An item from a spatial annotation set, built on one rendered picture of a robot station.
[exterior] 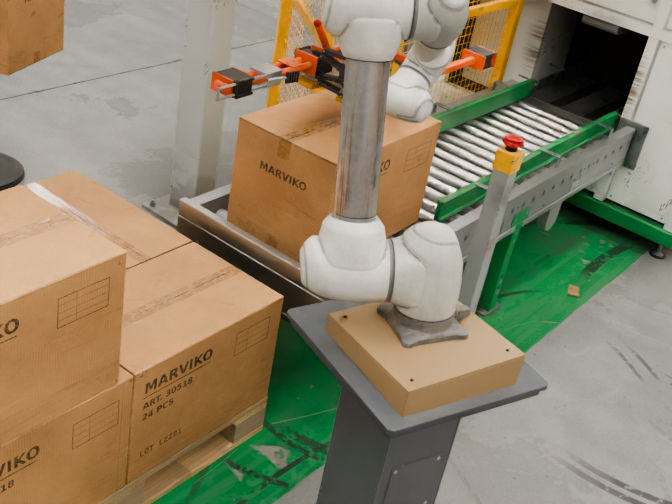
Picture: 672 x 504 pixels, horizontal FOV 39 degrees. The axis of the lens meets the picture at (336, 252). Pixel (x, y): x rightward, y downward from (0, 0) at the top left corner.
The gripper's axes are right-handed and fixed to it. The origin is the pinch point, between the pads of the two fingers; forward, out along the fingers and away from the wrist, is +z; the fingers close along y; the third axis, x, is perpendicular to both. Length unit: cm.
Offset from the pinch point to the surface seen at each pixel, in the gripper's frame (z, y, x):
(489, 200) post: -49, 38, 42
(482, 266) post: -53, 62, 42
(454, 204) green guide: -24, 60, 71
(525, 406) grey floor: -77, 120, 63
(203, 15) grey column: 99, 26, 60
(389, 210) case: -19, 53, 33
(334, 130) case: -2.7, 25.1, 14.9
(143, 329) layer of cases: -4, 66, -65
